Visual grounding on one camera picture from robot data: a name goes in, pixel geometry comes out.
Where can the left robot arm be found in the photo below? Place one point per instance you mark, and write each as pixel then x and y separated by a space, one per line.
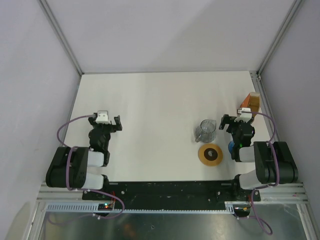
pixel 69 166

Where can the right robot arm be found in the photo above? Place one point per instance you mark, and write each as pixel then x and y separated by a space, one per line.
pixel 273 161

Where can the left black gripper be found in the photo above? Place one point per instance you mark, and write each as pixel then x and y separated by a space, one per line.
pixel 93 123

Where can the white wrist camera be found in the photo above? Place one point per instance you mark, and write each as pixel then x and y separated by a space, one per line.
pixel 102 117
pixel 244 114

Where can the clear glass pitcher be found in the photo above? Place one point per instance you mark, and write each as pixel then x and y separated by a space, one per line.
pixel 206 131

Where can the orange filter holder stack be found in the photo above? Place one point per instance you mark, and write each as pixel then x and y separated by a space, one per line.
pixel 252 101

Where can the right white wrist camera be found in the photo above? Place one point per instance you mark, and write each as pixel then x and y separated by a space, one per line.
pixel 244 114

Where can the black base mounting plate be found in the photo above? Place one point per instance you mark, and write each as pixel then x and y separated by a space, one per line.
pixel 176 195

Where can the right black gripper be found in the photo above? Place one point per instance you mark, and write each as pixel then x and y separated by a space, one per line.
pixel 225 119

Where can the grey slotted cable duct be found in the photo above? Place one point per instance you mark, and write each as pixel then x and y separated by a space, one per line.
pixel 81 207

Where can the blue ribbed dripper cone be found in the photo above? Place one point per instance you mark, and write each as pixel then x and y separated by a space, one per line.
pixel 231 146

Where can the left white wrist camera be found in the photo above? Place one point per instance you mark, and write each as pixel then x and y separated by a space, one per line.
pixel 102 117

